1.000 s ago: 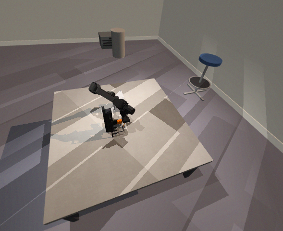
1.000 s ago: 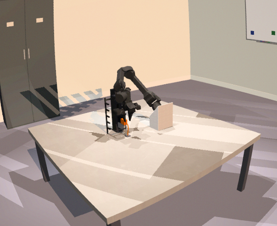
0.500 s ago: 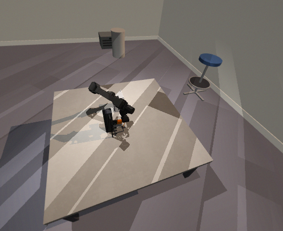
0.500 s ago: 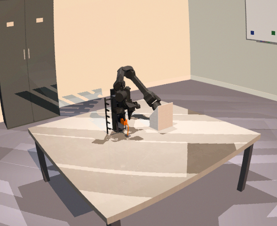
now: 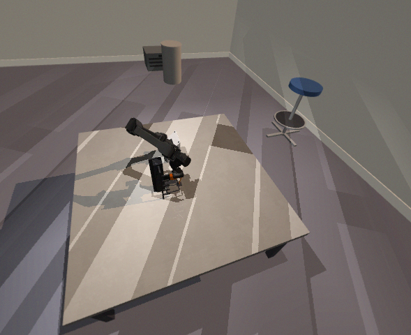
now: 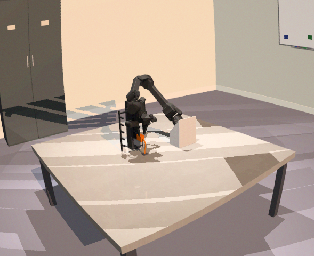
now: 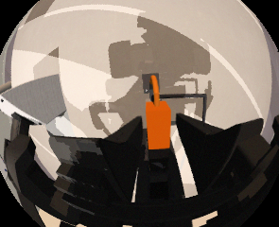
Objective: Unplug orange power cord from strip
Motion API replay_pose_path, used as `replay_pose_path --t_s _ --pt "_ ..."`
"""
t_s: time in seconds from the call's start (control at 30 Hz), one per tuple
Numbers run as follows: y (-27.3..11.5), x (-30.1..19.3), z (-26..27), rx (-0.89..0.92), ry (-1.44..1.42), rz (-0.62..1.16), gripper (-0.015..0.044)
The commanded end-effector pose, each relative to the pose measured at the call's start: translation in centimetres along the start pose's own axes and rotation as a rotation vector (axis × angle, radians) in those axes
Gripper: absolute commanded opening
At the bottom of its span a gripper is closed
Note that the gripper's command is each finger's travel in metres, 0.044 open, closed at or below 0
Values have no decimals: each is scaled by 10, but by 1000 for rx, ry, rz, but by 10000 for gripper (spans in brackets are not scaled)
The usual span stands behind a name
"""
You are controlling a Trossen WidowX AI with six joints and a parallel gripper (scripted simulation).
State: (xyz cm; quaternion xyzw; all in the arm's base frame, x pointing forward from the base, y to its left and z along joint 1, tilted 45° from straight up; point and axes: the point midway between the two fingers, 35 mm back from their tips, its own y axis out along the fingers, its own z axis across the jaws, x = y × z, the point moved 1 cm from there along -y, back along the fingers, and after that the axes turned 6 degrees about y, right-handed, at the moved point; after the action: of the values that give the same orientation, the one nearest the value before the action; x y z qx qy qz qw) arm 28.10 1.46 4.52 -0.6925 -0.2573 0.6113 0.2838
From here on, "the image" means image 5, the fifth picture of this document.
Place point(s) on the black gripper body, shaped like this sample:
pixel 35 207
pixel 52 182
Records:
pixel 177 173

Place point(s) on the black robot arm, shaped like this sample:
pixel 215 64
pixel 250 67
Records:
pixel 159 140

